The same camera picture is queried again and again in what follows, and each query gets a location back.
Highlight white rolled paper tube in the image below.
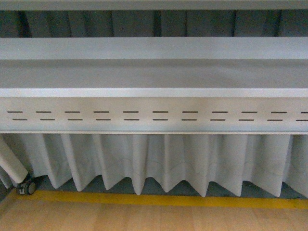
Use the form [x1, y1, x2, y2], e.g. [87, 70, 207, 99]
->
[0, 138, 29, 187]

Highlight white pleated curtain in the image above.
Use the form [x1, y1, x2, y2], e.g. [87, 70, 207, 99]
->
[0, 9, 308, 198]

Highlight white metal shelf rack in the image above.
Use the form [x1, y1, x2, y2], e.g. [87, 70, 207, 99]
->
[0, 0, 308, 134]

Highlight black caster wheel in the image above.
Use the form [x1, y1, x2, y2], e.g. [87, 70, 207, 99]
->
[16, 180, 36, 195]

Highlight yellow floor tape line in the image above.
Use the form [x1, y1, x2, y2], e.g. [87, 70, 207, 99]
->
[7, 190, 308, 209]

